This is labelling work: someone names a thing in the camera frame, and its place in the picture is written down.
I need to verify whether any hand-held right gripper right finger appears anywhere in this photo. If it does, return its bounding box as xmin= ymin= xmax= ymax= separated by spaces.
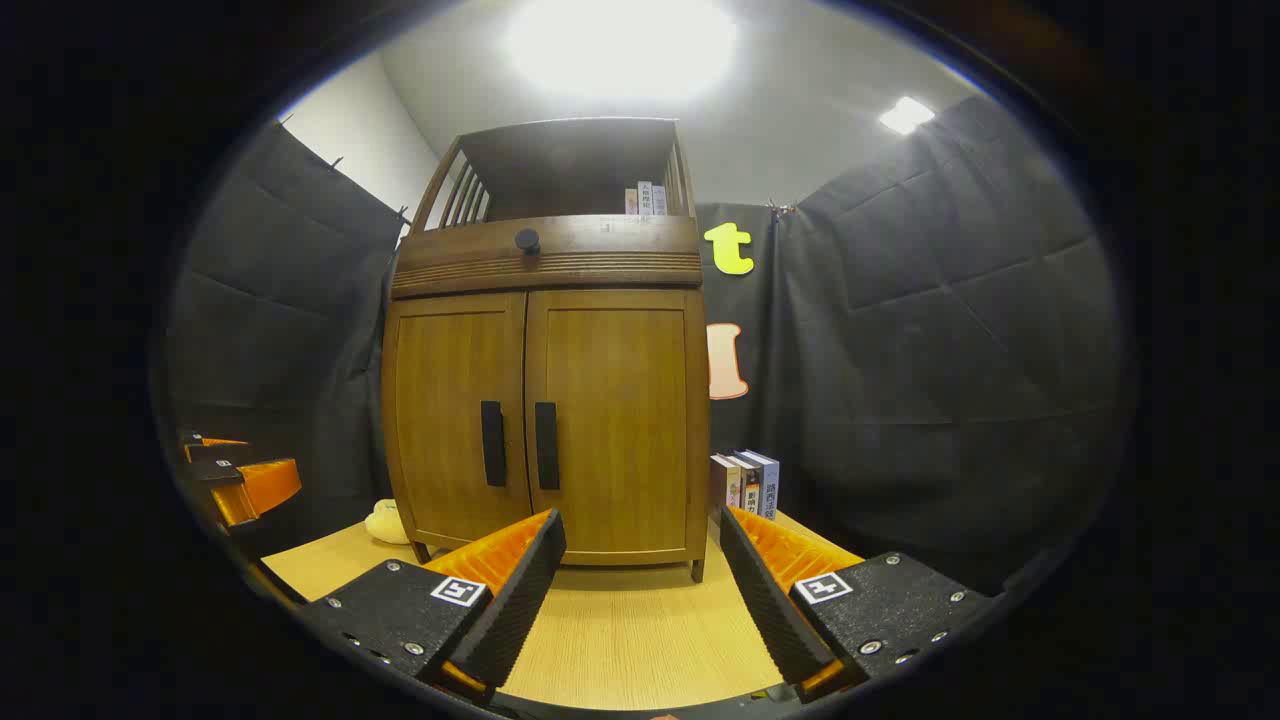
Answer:
xmin=720 ymin=505 xmax=996 ymax=701

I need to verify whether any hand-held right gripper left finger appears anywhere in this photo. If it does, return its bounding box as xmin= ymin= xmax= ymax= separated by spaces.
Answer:
xmin=300 ymin=508 xmax=568 ymax=701

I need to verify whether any wooden cabinet drawer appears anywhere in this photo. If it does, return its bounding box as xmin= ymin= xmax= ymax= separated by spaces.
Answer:
xmin=390 ymin=215 xmax=704 ymax=299

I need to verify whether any brown white book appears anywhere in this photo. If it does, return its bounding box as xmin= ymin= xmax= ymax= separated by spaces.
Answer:
xmin=711 ymin=455 xmax=743 ymax=517

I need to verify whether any dark orange book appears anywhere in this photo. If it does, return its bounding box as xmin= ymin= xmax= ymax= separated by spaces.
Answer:
xmin=733 ymin=452 xmax=763 ymax=517

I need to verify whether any wooden shoe cabinet door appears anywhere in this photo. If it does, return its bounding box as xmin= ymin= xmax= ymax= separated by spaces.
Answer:
xmin=524 ymin=288 xmax=709 ymax=563
xmin=383 ymin=292 xmax=533 ymax=549

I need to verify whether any grey white book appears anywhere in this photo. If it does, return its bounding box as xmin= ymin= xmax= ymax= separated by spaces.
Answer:
xmin=745 ymin=449 xmax=781 ymax=521

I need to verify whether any small ceiling light panel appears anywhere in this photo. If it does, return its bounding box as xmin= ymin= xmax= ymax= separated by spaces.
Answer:
xmin=878 ymin=96 xmax=936 ymax=136

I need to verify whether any black door handle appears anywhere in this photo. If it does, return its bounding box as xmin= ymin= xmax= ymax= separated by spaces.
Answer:
xmin=534 ymin=402 xmax=561 ymax=491
xmin=481 ymin=401 xmax=507 ymax=488

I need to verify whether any cream plush toy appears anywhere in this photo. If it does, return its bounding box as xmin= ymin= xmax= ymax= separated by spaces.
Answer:
xmin=364 ymin=499 xmax=412 ymax=546

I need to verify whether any black backdrop cloth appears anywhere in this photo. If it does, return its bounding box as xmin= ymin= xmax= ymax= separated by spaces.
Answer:
xmin=165 ymin=95 xmax=1121 ymax=593

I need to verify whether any large ceiling light panel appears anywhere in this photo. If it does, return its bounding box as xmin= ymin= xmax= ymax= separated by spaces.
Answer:
xmin=505 ymin=0 xmax=741 ymax=101

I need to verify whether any wooden double-door shoe cabinet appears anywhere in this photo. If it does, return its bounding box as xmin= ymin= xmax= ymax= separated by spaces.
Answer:
xmin=380 ymin=117 xmax=713 ymax=584

